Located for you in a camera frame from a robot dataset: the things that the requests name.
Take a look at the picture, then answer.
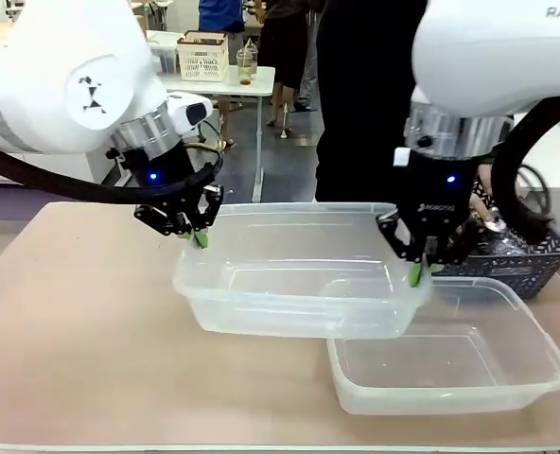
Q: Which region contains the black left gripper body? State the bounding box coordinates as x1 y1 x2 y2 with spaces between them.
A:
117 138 206 213

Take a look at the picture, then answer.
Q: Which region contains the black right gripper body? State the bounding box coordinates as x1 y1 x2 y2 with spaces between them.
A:
395 148 483 239

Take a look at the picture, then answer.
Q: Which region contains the dark patterned snack wrapper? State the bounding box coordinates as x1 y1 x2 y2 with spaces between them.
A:
470 179 493 212

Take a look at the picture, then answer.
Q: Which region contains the clear plastic container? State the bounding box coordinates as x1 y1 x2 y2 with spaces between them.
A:
325 275 560 417
172 201 435 341

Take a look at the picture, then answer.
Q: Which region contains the shiny crumpled waste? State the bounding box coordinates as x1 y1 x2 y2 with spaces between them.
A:
471 207 539 259

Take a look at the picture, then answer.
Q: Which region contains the dark patterned plastic basket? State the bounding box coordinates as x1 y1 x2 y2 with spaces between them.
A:
432 220 560 301

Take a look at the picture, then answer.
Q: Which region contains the person left hand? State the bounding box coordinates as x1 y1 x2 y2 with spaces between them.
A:
467 162 499 217

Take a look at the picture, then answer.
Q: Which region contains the white folding table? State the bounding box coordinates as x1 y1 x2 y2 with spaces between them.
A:
158 65 278 204

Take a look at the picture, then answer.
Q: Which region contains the cream plastic crate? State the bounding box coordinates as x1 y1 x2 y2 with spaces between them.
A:
176 29 231 83

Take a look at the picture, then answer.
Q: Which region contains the person in black clothes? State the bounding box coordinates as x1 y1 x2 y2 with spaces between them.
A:
314 0 433 205

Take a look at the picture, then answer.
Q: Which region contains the plastic cup with green drink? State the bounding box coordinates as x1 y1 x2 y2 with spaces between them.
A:
235 39 259 88

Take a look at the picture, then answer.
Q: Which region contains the bystander in blue shirt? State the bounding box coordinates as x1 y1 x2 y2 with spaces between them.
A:
198 0 245 150

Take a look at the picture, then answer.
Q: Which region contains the bystander in dark shorts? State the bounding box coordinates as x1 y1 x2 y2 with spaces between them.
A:
255 0 321 130

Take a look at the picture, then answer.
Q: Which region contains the thin camera cable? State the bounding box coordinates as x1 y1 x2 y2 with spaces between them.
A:
184 119 227 155

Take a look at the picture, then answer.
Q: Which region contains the thick black corrugated cable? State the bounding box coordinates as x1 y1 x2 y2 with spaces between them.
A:
0 138 226 206
489 96 560 248

